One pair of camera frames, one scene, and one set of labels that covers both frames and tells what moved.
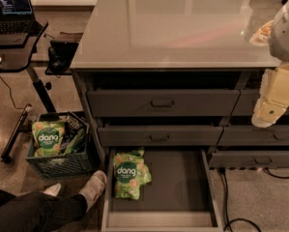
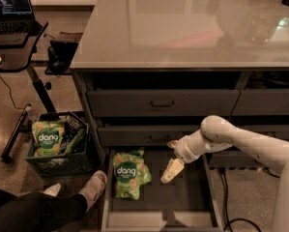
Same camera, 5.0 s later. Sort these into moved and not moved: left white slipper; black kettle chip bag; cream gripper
Moved: cream gripper
Not moved: left white slipper; black kettle chip bag
